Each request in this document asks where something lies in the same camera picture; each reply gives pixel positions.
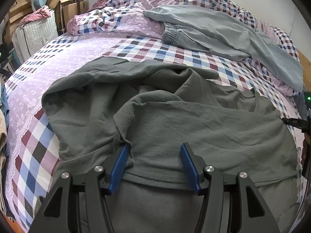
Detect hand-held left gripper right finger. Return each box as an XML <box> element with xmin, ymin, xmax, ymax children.
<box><xmin>179</xmin><ymin>143</ymin><xmax>280</xmax><ymax>233</ymax></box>

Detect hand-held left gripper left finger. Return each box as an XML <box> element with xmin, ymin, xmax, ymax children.
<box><xmin>29</xmin><ymin>143</ymin><xmax>130</xmax><ymax>233</ymax></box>

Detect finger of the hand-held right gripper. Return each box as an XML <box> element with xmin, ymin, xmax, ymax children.
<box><xmin>282</xmin><ymin>118</ymin><xmax>308</xmax><ymax>130</ymax></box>

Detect grey sweatshirt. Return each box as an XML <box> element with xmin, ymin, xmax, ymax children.
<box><xmin>41</xmin><ymin>56</ymin><xmax>303</xmax><ymax>233</ymax></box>

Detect person's right hand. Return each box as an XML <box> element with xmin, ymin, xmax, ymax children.
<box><xmin>301</xmin><ymin>135</ymin><xmax>311</xmax><ymax>165</ymax></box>

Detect blue-grey plush pillow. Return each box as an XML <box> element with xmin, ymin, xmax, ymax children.
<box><xmin>292</xmin><ymin>94</ymin><xmax>309</xmax><ymax>118</ymax></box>

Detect wooden headboard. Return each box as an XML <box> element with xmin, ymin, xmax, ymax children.
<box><xmin>298</xmin><ymin>50</ymin><xmax>311</xmax><ymax>95</ymax></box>

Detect checked purple bed sheet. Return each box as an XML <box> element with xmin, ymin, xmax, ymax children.
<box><xmin>0</xmin><ymin>33</ymin><xmax>304</xmax><ymax>233</ymax></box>

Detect beige folded cloth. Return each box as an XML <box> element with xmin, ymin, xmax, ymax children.
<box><xmin>0</xmin><ymin>102</ymin><xmax>9</xmax><ymax>161</ymax></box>

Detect light blue-grey pants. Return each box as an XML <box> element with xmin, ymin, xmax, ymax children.
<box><xmin>143</xmin><ymin>4</ymin><xmax>304</xmax><ymax>93</ymax></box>

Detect blue folded cloth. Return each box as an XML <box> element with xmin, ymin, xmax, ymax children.
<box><xmin>0</xmin><ymin>84</ymin><xmax>10</xmax><ymax>127</ymax></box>

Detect checked purple quilt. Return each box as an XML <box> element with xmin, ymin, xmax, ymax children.
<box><xmin>66</xmin><ymin>0</ymin><xmax>304</xmax><ymax>96</ymax></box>

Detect open cardboard boxes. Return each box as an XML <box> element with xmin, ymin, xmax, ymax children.
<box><xmin>46</xmin><ymin>0</ymin><xmax>88</xmax><ymax>32</ymax></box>

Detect pink cloth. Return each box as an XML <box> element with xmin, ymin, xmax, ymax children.
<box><xmin>21</xmin><ymin>5</ymin><xmax>55</xmax><ymax>26</ymax></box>

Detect cardboard box with logo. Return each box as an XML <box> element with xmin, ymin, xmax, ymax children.
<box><xmin>9</xmin><ymin>0</ymin><xmax>32</xmax><ymax>23</ymax></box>

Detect wooden bed rail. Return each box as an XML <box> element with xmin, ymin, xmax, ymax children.
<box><xmin>0</xmin><ymin>212</ymin><xmax>27</xmax><ymax>233</ymax></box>

